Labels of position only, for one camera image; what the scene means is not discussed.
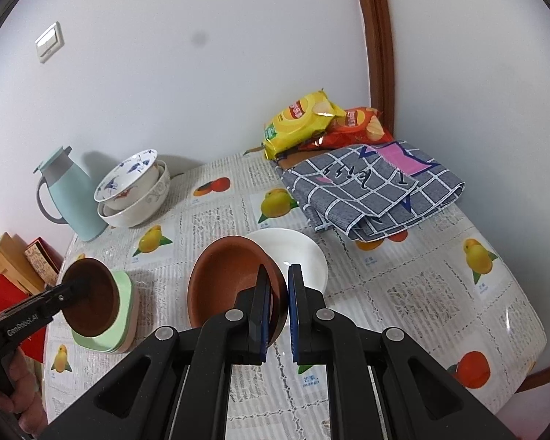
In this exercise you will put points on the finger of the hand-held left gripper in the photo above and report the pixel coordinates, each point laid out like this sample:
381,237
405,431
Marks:
66,295

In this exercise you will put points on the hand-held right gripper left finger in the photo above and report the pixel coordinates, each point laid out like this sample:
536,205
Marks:
256,311

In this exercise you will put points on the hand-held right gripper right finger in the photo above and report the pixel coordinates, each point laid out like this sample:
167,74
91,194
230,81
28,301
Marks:
298,316

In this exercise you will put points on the small brown clay bowl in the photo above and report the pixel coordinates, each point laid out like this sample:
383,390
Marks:
94,302
224,275

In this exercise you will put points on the green rectangular plate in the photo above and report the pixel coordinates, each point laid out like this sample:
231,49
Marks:
123,298

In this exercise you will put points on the plain white bowl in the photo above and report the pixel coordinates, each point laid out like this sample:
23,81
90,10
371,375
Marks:
298,252

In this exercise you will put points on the pink rectangular plate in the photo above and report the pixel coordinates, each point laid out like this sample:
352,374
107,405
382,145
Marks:
136,302

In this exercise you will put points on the person's left hand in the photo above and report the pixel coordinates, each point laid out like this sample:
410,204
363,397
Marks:
25,389

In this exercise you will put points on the red paper bag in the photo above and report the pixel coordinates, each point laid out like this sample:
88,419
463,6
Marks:
9,288

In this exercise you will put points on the brown patterned box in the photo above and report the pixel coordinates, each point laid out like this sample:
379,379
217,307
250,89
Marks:
41,261

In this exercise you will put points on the fruit print tablecloth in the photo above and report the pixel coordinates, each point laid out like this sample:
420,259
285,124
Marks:
394,302

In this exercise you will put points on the light blue thermos jug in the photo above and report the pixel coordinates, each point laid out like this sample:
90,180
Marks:
71,197

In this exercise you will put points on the large embossed white bowl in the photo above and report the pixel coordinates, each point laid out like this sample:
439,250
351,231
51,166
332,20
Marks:
142,211

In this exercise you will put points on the blue patterned porcelain bowl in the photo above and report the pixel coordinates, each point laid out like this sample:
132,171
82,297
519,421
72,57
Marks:
128,176

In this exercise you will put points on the grey checked cloth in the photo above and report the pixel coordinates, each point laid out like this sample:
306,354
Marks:
371,192

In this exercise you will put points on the yellow chip bag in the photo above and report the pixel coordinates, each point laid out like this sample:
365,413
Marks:
298,123

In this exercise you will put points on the orange chip bag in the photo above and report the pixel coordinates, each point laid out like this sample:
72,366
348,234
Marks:
362,126

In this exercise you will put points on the brown wooden baseboard trim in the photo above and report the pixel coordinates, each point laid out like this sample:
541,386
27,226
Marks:
541,373

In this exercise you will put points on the white light switch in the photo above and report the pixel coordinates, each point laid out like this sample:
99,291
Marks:
50,42

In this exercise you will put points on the brown wooden door frame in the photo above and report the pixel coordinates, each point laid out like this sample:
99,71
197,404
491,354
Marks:
376,55

